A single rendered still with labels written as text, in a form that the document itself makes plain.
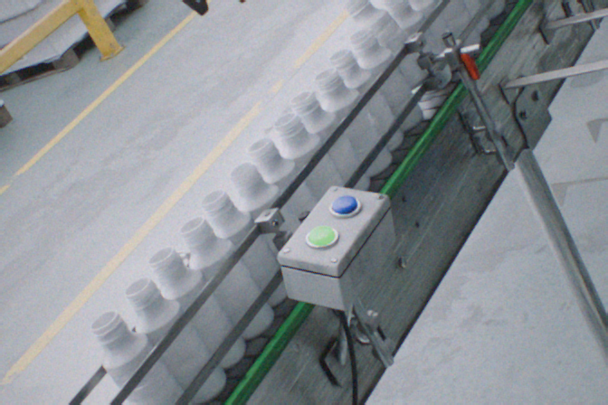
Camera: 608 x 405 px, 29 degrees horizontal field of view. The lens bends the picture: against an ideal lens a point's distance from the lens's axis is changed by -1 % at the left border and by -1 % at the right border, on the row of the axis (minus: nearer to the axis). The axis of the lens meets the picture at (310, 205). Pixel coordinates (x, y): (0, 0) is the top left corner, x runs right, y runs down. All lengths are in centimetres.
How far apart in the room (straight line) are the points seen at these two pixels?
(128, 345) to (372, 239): 31
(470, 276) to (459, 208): 159
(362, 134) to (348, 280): 38
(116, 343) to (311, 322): 29
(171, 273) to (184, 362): 11
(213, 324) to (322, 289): 15
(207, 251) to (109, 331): 18
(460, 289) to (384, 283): 172
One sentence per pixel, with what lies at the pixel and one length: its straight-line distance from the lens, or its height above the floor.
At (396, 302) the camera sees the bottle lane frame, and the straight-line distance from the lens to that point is 168.
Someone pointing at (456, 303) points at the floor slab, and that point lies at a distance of 333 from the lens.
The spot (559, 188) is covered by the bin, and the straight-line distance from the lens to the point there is 209.
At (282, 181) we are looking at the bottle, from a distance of 157.
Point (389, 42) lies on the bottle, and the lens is 183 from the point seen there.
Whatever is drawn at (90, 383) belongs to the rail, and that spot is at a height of 111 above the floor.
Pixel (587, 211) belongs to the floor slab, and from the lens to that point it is 346.
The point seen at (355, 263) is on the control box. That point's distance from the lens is 138.
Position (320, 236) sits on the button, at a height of 112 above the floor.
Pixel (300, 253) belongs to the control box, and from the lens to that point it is 137.
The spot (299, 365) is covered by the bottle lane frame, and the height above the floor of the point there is 95.
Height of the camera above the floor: 169
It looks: 23 degrees down
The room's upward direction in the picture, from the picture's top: 30 degrees counter-clockwise
